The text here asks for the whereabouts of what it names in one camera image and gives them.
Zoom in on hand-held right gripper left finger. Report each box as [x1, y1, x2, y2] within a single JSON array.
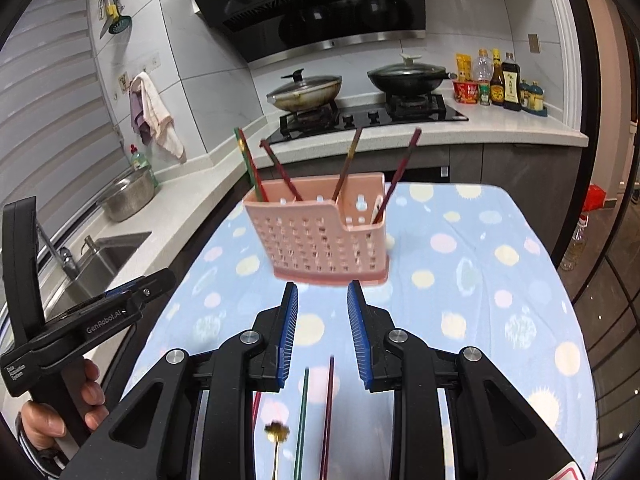
[[65, 281, 300, 480]]

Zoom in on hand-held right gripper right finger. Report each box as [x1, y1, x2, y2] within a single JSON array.
[[346, 280, 576, 480]]

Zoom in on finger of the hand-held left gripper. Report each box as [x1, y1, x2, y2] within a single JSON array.
[[102, 268, 177, 311]]

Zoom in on green chopstick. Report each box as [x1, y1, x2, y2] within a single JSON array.
[[234, 127, 268, 203], [292, 367, 311, 480]]

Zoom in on purple chopstick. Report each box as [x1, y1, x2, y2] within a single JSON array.
[[318, 355, 336, 480], [259, 139, 303, 202]]

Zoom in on gold flower spoon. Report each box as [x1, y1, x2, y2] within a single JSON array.
[[264, 421, 292, 480]]

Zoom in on pink perforated utensil basket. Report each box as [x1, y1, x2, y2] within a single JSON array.
[[243, 172, 391, 288]]

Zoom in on dark red chopstick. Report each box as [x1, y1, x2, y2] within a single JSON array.
[[372, 127, 423, 223]]

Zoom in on person's left hand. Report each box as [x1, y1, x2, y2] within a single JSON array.
[[15, 359, 110, 456]]

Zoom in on stainless steel sink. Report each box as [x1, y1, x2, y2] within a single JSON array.
[[45, 230, 153, 321]]

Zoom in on chrome faucet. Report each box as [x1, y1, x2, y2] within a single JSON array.
[[35, 220, 81, 281]]

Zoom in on steel pot by sink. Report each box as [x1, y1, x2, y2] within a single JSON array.
[[97, 165, 157, 223]]

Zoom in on blue dotted tablecloth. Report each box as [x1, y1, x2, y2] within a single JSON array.
[[117, 182, 601, 480]]

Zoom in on green dish soap bottle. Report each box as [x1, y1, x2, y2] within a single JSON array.
[[129, 144, 153, 173]]

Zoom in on pink hanging towel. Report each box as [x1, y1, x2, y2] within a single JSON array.
[[131, 71, 188, 163]]

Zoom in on purple hanging towel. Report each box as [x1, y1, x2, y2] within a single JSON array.
[[129, 77, 153, 146]]

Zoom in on white window blinds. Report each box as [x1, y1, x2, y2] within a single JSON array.
[[0, 0, 126, 271]]

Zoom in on black gas stove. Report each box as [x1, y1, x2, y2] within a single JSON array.
[[264, 94, 470, 143]]

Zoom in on clear plastic oil bottle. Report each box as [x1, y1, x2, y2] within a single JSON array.
[[560, 212, 591, 272]]

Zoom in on dark kitchen cabinet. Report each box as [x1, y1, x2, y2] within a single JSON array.
[[167, 142, 587, 281]]

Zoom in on golden wok with glass lid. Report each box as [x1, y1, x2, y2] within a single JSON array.
[[266, 67, 345, 113]]

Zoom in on black wok with lid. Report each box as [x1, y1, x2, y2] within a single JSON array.
[[366, 52, 458, 97]]

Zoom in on red instant noodle cup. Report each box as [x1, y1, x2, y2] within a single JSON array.
[[452, 79, 480, 105]]

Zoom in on red package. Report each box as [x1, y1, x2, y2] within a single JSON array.
[[582, 184, 608, 213]]

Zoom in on brown sauce bottle yellow label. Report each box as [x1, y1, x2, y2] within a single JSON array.
[[489, 48, 506, 107]]

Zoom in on condiment jar set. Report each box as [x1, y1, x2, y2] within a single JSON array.
[[519, 79, 548, 117]]

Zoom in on dark soy sauce bottle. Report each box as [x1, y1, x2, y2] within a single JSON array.
[[501, 52, 522, 112]]

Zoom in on black range hood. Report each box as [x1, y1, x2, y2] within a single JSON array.
[[182, 0, 431, 63]]

